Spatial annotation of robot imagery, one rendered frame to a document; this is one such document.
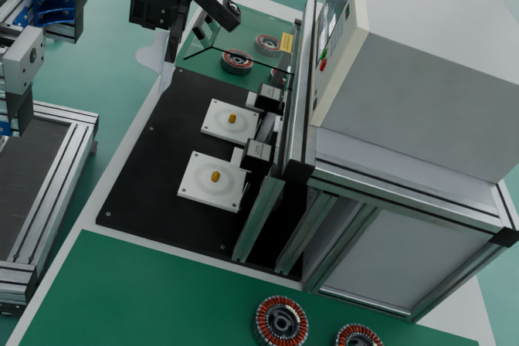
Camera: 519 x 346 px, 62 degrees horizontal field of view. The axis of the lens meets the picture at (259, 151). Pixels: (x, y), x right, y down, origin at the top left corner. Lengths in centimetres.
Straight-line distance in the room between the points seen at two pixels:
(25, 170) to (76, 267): 93
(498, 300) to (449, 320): 136
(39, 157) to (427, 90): 149
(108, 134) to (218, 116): 109
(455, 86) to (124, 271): 71
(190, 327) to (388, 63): 61
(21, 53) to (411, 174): 81
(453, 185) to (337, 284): 34
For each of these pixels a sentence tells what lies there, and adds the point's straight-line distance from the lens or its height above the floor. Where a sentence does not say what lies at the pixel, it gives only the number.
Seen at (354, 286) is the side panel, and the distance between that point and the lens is 102.
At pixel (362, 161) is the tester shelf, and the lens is 79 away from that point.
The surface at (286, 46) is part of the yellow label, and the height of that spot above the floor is 107.
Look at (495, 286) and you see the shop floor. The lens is 259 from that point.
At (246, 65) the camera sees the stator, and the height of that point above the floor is 79.
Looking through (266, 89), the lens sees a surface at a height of 92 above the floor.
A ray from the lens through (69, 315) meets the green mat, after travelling 91.
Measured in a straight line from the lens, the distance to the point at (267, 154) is 100.
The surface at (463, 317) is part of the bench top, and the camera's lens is 123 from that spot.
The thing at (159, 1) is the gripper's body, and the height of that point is 128.
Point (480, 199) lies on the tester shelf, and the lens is 89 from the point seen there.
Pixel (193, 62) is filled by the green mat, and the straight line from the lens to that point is 152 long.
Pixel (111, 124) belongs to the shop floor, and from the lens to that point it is 233.
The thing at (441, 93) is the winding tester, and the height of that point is 126.
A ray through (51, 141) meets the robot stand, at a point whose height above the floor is 21.
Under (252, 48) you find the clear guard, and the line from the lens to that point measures 106.
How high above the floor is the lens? 158
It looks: 41 degrees down
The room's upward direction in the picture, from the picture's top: 23 degrees clockwise
